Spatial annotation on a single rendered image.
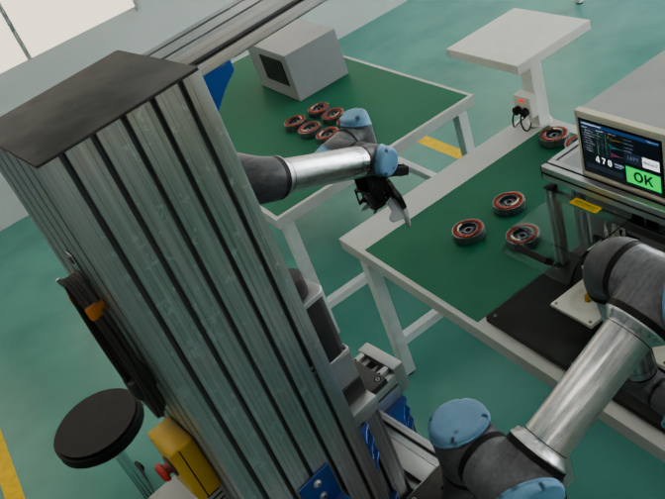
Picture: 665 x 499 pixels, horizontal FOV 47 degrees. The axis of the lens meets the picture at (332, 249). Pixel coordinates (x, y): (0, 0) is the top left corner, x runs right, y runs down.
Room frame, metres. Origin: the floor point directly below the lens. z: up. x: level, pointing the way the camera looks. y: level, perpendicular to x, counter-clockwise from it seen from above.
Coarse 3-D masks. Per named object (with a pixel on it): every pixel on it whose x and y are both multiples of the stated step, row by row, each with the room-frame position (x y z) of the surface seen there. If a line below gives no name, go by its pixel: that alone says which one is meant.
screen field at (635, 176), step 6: (630, 168) 1.56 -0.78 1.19; (630, 174) 1.56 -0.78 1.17; (636, 174) 1.54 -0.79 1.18; (642, 174) 1.53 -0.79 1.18; (648, 174) 1.51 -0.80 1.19; (630, 180) 1.56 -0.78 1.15; (636, 180) 1.54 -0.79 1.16; (642, 180) 1.53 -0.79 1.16; (648, 180) 1.51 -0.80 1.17; (654, 180) 1.49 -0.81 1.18; (660, 180) 1.48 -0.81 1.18; (642, 186) 1.53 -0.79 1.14; (648, 186) 1.51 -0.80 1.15; (654, 186) 1.49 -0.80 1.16; (660, 186) 1.48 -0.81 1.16; (660, 192) 1.48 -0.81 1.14
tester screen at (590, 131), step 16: (592, 128) 1.66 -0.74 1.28; (592, 144) 1.67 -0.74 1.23; (608, 144) 1.62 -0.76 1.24; (624, 144) 1.57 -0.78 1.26; (640, 144) 1.52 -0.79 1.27; (656, 144) 1.48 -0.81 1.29; (592, 160) 1.68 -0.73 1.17; (624, 160) 1.57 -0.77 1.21; (656, 160) 1.48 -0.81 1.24; (624, 176) 1.58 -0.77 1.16; (656, 192) 1.49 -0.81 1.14
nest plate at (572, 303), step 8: (576, 288) 1.65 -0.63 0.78; (584, 288) 1.64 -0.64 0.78; (560, 296) 1.65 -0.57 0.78; (568, 296) 1.63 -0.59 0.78; (576, 296) 1.62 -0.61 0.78; (552, 304) 1.63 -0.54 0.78; (560, 304) 1.61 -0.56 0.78; (568, 304) 1.60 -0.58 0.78; (576, 304) 1.59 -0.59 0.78; (584, 304) 1.58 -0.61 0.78; (592, 304) 1.57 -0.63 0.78; (568, 312) 1.57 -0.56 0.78; (576, 312) 1.56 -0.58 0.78; (584, 312) 1.55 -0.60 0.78; (592, 312) 1.54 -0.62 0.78; (576, 320) 1.54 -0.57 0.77; (584, 320) 1.52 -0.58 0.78; (592, 320) 1.51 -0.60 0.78; (600, 320) 1.51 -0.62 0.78; (592, 328) 1.49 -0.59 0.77
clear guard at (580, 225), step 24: (576, 192) 1.71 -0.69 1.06; (528, 216) 1.69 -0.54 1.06; (552, 216) 1.65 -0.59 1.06; (576, 216) 1.61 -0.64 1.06; (600, 216) 1.58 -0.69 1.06; (624, 216) 1.54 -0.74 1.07; (528, 240) 1.61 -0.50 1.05; (552, 240) 1.56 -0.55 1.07; (576, 240) 1.52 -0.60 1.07; (600, 240) 1.49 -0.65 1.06; (528, 264) 1.56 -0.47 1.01; (576, 264) 1.45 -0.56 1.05
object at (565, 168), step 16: (576, 144) 1.87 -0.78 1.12; (560, 160) 1.81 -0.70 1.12; (576, 160) 1.79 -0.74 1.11; (544, 176) 1.82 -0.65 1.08; (560, 176) 1.76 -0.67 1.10; (576, 176) 1.71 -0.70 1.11; (592, 192) 1.66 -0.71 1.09; (608, 192) 1.60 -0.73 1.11; (624, 192) 1.57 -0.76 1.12; (624, 208) 1.55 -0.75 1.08; (640, 208) 1.51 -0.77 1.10; (656, 208) 1.46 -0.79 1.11
